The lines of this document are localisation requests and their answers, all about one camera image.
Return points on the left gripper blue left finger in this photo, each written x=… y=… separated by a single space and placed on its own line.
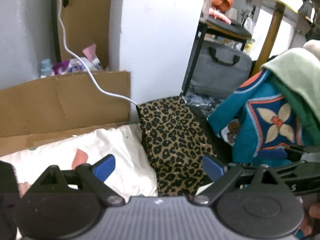
x=94 y=176

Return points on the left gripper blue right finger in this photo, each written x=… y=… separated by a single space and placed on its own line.
x=224 y=180

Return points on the leopard print garment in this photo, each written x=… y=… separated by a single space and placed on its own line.
x=175 y=142

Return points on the person right hand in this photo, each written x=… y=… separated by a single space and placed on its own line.
x=310 y=223

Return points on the black storage bag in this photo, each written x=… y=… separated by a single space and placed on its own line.
x=222 y=150

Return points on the white patterned bed sheet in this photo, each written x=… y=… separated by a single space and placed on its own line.
x=132 y=176

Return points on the teal patterned garment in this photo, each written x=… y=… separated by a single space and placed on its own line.
x=262 y=117

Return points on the brown cardboard sheet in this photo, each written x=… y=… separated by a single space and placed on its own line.
x=55 y=108

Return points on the grey laptop bag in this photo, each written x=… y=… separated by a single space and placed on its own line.
x=219 y=70

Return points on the purple white refill pouch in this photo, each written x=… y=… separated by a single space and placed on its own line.
x=74 y=65

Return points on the blue cap detergent bottle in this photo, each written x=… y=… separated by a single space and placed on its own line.
x=46 y=68

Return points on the light green garment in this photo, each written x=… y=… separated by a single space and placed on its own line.
x=295 y=73

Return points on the black metal side table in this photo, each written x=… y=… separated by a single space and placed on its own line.
x=215 y=29

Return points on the round yellow edged table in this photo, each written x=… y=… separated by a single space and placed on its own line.
x=280 y=12

